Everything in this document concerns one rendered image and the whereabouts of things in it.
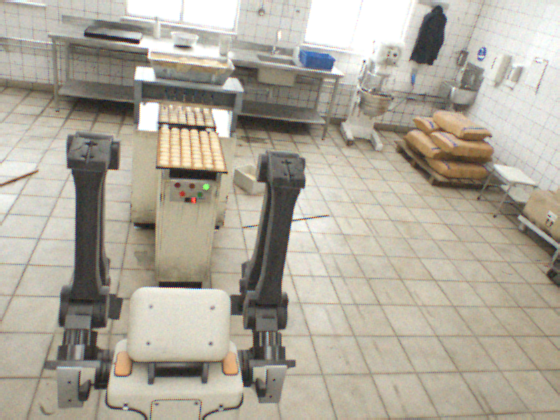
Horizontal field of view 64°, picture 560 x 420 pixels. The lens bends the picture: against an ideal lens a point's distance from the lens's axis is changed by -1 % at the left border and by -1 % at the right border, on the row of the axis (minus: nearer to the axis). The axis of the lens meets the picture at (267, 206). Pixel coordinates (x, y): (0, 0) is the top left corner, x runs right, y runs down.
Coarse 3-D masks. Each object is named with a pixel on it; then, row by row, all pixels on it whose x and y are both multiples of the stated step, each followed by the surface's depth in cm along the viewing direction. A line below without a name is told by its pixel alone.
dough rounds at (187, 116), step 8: (160, 104) 338; (160, 112) 324; (168, 112) 328; (176, 112) 329; (184, 112) 328; (192, 112) 331; (200, 112) 334; (208, 112) 337; (160, 120) 312; (168, 120) 314; (176, 120) 312; (184, 120) 315; (192, 120) 317; (200, 120) 320; (208, 120) 322
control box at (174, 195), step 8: (184, 184) 256; (200, 184) 258; (208, 184) 258; (176, 192) 257; (192, 192) 259; (208, 192) 261; (176, 200) 260; (184, 200) 261; (200, 200) 263; (208, 200) 264
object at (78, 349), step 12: (72, 336) 98; (84, 336) 98; (96, 336) 102; (60, 348) 97; (72, 348) 96; (84, 348) 97; (96, 348) 99; (48, 360) 94; (60, 360) 95; (72, 360) 95; (84, 360) 96; (96, 360) 96
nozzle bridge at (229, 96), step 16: (144, 80) 292; (160, 80) 297; (176, 80) 304; (144, 96) 305; (160, 96) 308; (176, 96) 310; (192, 96) 312; (208, 96) 314; (224, 96) 316; (240, 96) 310; (240, 112) 316
